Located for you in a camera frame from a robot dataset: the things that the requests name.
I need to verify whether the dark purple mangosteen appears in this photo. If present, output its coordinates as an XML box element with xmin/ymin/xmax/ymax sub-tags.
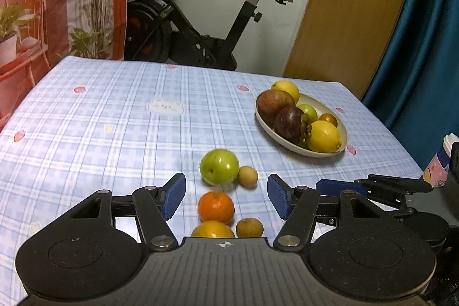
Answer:
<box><xmin>274</xmin><ymin>106</ymin><xmax>312</xmax><ymax>145</ymax></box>

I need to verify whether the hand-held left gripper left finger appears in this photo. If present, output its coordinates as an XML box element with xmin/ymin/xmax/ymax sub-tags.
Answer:
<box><xmin>70</xmin><ymin>173</ymin><xmax>187</xmax><ymax>253</ymax></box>

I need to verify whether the blue curtain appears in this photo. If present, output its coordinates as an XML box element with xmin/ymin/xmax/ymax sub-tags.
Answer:
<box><xmin>360</xmin><ymin>0</ymin><xmax>459</xmax><ymax>170</ymax></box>

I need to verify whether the brown longan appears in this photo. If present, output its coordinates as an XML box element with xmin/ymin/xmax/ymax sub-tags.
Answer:
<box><xmin>236</xmin><ymin>218</ymin><xmax>264</xmax><ymax>238</ymax></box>

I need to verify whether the cream round plate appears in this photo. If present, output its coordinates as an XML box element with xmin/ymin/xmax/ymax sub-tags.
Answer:
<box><xmin>254</xmin><ymin>91</ymin><xmax>349</xmax><ymax>158</ymax></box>

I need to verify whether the small green fruit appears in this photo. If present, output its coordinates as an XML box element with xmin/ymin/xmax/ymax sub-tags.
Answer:
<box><xmin>297</xmin><ymin>104</ymin><xmax>318</xmax><ymax>122</ymax></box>

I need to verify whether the blue plaid tablecloth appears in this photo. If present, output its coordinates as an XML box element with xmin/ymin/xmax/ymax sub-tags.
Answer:
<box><xmin>0</xmin><ymin>56</ymin><xmax>425</xmax><ymax>306</ymax></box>

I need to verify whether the brown passion fruit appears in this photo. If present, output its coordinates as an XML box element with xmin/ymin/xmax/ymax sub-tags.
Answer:
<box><xmin>257</xmin><ymin>90</ymin><xmax>295</xmax><ymax>116</ymax></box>

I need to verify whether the yellow lemon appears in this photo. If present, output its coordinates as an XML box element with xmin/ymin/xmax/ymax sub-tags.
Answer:
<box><xmin>271</xmin><ymin>80</ymin><xmax>300</xmax><ymax>104</ymax></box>
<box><xmin>306</xmin><ymin>120</ymin><xmax>342</xmax><ymax>153</ymax></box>

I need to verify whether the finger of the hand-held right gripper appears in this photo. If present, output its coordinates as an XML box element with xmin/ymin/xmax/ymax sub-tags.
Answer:
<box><xmin>316</xmin><ymin>179</ymin><xmax>417</xmax><ymax>219</ymax></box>
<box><xmin>354</xmin><ymin>174</ymin><xmax>433</xmax><ymax>194</ymax></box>

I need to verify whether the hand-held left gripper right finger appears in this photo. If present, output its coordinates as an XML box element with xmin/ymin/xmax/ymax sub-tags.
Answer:
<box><xmin>267</xmin><ymin>173</ymin><xmax>390</xmax><ymax>253</ymax></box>

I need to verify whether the orange tangerine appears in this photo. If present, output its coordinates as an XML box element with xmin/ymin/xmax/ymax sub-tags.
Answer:
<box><xmin>191</xmin><ymin>220</ymin><xmax>235</xmax><ymax>238</ymax></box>
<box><xmin>197</xmin><ymin>191</ymin><xmax>235</xmax><ymax>223</ymax></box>

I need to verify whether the black exercise bike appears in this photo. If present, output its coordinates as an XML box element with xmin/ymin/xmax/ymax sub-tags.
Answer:
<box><xmin>124</xmin><ymin>0</ymin><xmax>299</xmax><ymax>72</ymax></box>

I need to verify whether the small brown orange fruit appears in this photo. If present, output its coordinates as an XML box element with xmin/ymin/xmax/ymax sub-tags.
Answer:
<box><xmin>318</xmin><ymin>113</ymin><xmax>338</xmax><ymax>128</ymax></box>

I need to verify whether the pink printed paper cup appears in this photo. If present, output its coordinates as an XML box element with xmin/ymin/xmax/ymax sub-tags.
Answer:
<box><xmin>422</xmin><ymin>134</ymin><xmax>459</xmax><ymax>185</ymax></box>

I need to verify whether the wooden door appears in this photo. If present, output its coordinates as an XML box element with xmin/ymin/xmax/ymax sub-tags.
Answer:
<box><xmin>283</xmin><ymin>0</ymin><xmax>420</xmax><ymax>100</ymax></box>

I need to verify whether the green apple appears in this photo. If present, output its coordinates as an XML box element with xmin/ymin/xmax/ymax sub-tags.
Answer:
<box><xmin>200</xmin><ymin>148</ymin><xmax>240</xmax><ymax>185</ymax></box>

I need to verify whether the pale yellow longan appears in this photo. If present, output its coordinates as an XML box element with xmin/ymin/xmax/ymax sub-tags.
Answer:
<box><xmin>237</xmin><ymin>165</ymin><xmax>259</xmax><ymax>188</ymax></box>

